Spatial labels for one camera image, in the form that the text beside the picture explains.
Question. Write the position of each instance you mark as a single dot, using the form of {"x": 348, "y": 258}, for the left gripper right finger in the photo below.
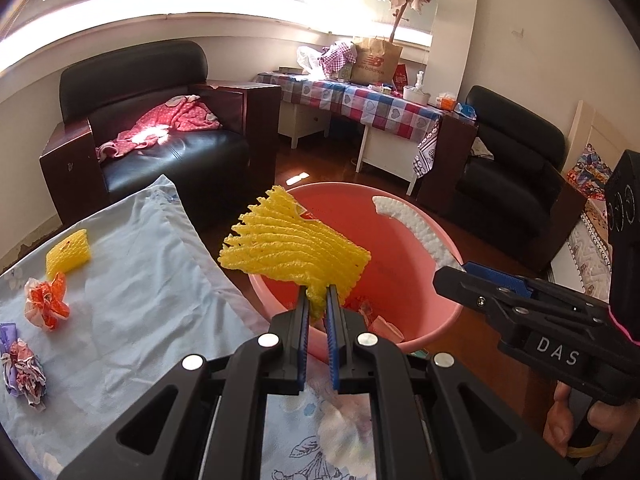
{"x": 432, "y": 418}

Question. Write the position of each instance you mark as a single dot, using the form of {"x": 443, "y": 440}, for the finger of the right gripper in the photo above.
{"x": 480, "y": 294}
{"x": 501, "y": 279}

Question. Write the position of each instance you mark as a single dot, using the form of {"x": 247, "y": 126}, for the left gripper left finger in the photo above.
{"x": 204, "y": 419}

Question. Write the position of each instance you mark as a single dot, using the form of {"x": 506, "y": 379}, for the white foam net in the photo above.
{"x": 420, "y": 229}

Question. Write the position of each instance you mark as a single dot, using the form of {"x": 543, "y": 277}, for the patterned paper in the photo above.
{"x": 22, "y": 373}

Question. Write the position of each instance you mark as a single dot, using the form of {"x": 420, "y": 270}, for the orange white plastic bag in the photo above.
{"x": 44, "y": 302}

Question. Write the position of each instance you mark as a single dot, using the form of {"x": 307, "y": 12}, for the purple face mask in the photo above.
{"x": 9, "y": 338}

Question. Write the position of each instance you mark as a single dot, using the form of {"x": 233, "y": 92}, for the person's right hand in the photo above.
{"x": 616, "y": 421}

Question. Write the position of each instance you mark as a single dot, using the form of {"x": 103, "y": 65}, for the colourful patterned bedding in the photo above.
{"x": 584, "y": 262}

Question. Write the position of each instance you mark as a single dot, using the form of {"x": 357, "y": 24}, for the pink plastic basin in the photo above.
{"x": 398, "y": 281}

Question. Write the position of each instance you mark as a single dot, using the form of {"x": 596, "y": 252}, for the light blue table cloth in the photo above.
{"x": 150, "y": 295}

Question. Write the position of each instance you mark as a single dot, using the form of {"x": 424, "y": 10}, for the checkered tablecloth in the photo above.
{"x": 414, "y": 122}

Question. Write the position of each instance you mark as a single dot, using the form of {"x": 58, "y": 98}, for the white tissue box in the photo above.
{"x": 415, "y": 93}

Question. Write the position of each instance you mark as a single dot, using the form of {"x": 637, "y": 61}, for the brown paper shopping bag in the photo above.
{"x": 376, "y": 61}

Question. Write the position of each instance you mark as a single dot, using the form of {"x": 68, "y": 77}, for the white side cabinet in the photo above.
{"x": 297, "y": 121}

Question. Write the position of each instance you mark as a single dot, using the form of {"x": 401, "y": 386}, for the checkered cloth bundle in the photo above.
{"x": 337, "y": 60}

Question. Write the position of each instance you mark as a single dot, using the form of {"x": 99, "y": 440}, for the red patterned garment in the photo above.
{"x": 179, "y": 114}

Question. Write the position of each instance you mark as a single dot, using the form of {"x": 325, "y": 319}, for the black leather armchair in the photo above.
{"x": 132, "y": 115}

